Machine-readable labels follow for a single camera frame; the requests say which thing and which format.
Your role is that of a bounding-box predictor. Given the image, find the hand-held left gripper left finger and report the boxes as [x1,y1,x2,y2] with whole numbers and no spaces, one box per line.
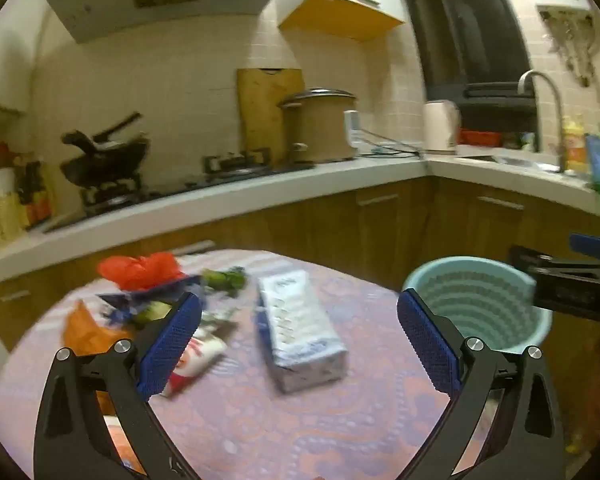
[32,291,203,480]

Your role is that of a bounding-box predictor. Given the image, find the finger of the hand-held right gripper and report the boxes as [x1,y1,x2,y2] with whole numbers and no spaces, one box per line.
[569,232,600,261]
[509,245,583,275]

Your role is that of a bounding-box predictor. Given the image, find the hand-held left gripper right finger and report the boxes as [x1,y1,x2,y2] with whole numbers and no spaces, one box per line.
[396,289,566,480]

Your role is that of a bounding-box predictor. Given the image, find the blue foil wrapper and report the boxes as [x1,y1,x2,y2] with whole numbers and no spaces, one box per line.
[96,275,203,328]

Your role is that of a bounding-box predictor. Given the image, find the light blue plastic bin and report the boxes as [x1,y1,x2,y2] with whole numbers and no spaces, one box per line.
[401,256,553,357]

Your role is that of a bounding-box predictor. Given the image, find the white dotted paper carton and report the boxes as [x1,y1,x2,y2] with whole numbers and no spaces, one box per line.
[256,270,348,395]

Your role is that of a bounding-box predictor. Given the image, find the red white snack packet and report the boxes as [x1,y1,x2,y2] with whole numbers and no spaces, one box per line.
[162,310,238,398]

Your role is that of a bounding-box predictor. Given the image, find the red plastic bag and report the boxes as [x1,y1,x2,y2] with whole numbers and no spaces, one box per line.
[97,252,183,291]

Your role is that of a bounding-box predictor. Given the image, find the small green vegetable stem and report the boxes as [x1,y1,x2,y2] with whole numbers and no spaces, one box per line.
[200,267,248,296]

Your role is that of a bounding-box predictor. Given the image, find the blue bottle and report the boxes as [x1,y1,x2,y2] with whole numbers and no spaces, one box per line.
[585,133,600,191]

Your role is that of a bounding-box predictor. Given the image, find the metal sink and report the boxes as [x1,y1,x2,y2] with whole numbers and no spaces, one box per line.
[455,154,561,171]

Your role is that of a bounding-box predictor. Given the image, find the yellow dish soap bottle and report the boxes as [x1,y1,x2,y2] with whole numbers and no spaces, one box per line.
[562,115,588,173]

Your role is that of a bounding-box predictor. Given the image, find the red plastic basket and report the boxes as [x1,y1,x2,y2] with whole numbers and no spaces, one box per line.
[459,128,503,146]

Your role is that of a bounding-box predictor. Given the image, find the metal faucet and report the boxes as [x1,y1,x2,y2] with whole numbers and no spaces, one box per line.
[518,70,566,173]

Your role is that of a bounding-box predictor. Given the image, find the wooden base cabinets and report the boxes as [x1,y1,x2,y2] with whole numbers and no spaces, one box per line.
[0,175,600,361]

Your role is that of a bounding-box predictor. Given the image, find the black gas stove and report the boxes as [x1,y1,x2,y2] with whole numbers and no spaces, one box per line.
[45,147,316,233]

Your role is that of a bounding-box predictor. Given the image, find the white electric kettle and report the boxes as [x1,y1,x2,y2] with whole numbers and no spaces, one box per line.
[424,101,461,155]

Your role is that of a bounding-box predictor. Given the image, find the black dish rack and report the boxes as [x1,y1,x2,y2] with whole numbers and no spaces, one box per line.
[462,82,538,108]

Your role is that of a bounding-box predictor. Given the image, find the black wok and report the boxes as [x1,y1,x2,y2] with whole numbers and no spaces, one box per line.
[61,112,150,188]

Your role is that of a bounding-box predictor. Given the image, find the dark sauce bottle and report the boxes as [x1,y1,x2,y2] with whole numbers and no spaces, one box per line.
[34,160,53,226]
[17,160,37,228]

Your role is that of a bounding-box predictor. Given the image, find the cream woven basket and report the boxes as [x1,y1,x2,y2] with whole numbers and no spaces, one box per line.
[0,195,23,251]

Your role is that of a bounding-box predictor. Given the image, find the dark window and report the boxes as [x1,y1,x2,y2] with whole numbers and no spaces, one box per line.
[395,0,536,101]

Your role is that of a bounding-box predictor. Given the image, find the wooden cutting board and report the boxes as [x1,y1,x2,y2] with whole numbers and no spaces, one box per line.
[237,67,306,163]

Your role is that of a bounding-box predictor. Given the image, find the grey range hood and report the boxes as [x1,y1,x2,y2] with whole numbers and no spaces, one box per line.
[40,0,306,43]

